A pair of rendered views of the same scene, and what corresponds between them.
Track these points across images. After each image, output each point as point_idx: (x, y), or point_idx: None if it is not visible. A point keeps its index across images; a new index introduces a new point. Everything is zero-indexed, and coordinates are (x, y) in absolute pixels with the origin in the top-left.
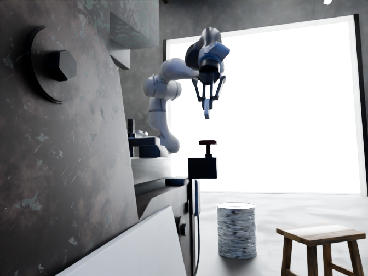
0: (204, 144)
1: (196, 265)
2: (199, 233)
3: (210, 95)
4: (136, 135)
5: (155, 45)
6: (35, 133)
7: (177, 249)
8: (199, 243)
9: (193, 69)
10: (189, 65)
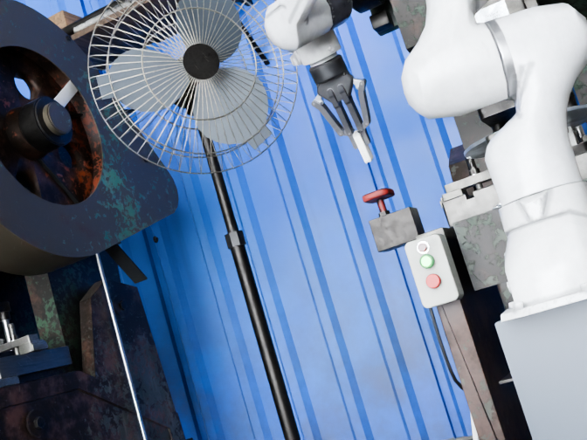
0: (387, 198)
1: (460, 383)
2: (438, 339)
3: (350, 127)
4: (481, 150)
5: (410, 51)
6: None
7: None
8: (443, 354)
9: (339, 22)
10: (347, 19)
